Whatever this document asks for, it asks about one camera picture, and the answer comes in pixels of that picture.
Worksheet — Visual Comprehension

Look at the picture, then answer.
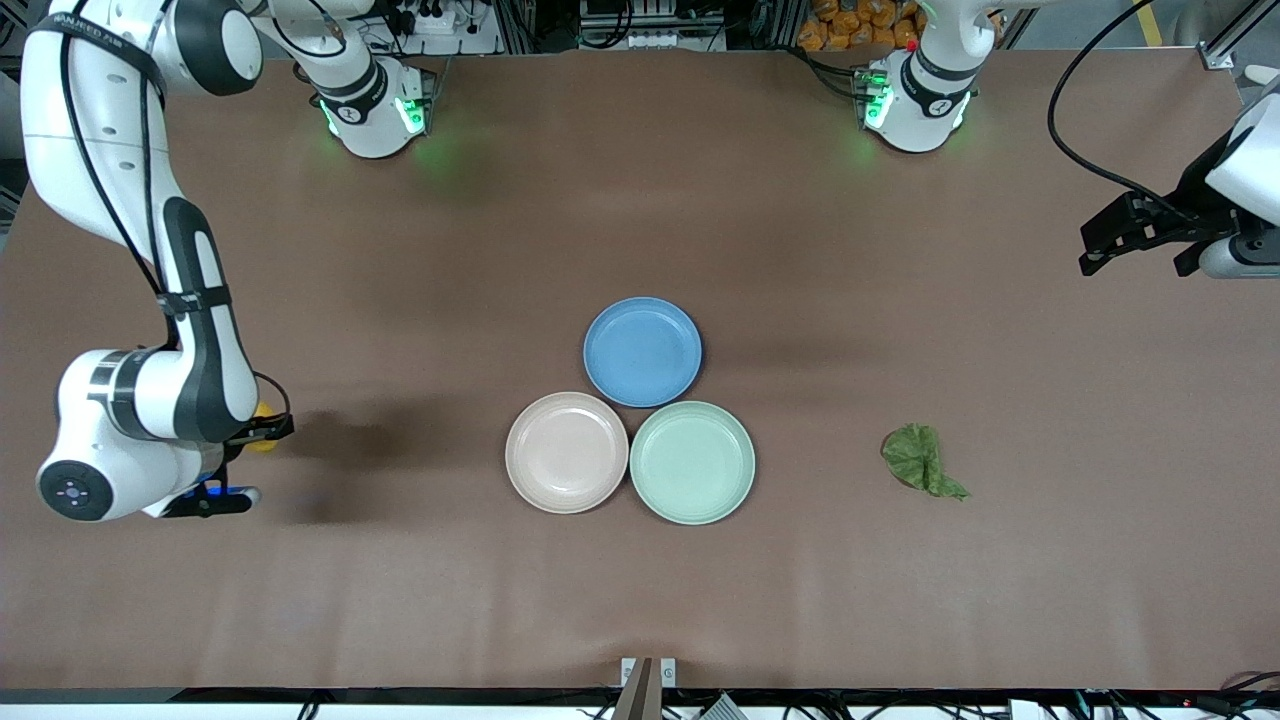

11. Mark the green lettuce leaf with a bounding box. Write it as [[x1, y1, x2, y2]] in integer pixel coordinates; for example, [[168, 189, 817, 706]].
[[880, 422, 972, 502]]

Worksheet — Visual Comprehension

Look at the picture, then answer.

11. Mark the beige plate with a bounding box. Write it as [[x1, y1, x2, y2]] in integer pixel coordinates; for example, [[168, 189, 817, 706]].
[[505, 391, 631, 515]]

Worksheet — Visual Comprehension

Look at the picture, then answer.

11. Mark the pile of orange fruits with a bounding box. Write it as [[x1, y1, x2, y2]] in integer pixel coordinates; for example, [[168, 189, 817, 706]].
[[797, 0, 922, 53]]

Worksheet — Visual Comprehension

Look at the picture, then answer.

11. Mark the blue plate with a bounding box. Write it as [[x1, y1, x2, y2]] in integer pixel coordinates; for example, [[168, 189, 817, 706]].
[[583, 296, 703, 409]]

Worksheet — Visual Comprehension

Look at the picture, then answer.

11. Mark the light green plate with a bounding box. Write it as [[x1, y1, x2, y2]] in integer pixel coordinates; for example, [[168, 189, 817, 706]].
[[629, 400, 757, 526]]

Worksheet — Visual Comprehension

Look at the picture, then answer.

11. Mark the dark equipment rack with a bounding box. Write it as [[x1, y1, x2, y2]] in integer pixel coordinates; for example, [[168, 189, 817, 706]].
[[578, 0, 726, 52]]

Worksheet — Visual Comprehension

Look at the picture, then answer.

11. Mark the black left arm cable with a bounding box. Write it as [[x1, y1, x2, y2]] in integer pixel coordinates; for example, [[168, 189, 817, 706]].
[[1047, 0, 1193, 217]]

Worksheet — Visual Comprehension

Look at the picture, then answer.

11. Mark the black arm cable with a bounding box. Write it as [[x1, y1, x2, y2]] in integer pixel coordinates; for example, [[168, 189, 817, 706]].
[[1047, 0, 1193, 217], [58, 15, 293, 426]]

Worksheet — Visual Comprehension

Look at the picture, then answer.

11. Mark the aluminium corner frame rail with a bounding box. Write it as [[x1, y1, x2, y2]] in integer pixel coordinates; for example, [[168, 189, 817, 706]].
[[1203, 0, 1280, 72]]

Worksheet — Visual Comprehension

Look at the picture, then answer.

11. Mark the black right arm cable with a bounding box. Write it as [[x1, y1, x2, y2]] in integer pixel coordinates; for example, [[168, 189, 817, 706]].
[[58, 15, 293, 426]]

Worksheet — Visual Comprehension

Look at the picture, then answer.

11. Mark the black base cable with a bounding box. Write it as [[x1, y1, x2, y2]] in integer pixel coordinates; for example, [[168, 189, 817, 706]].
[[790, 45, 867, 101]]

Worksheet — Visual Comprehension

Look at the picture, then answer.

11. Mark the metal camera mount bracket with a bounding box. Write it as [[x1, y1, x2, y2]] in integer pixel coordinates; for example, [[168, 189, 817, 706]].
[[620, 657, 677, 720]]

